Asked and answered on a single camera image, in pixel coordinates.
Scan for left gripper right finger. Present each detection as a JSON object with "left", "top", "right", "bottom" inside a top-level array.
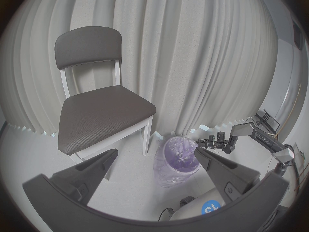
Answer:
[{"left": 194, "top": 147, "right": 262, "bottom": 202}]

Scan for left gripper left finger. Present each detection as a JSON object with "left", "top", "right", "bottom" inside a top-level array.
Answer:
[{"left": 51, "top": 148, "right": 119, "bottom": 204}]

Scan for purple plastic bag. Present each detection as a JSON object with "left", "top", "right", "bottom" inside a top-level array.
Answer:
[{"left": 154, "top": 136, "right": 201, "bottom": 188}]

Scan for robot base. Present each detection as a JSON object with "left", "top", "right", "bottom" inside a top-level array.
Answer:
[{"left": 167, "top": 186, "right": 226, "bottom": 222}]

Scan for white trash bin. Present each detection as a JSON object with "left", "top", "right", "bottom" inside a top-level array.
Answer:
[{"left": 163, "top": 136, "right": 201, "bottom": 177}]

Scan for grey padded white chair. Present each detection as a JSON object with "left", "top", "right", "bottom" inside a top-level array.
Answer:
[{"left": 55, "top": 26, "right": 157, "bottom": 181}]

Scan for black metal stand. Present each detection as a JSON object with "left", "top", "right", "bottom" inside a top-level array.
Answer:
[{"left": 256, "top": 108, "right": 281, "bottom": 131}]

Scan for white curtain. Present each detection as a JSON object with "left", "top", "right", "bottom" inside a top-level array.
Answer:
[{"left": 5, "top": 0, "right": 279, "bottom": 136}]

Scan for black cable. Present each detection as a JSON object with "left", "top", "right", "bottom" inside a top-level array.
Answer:
[{"left": 158, "top": 208, "right": 175, "bottom": 222}]

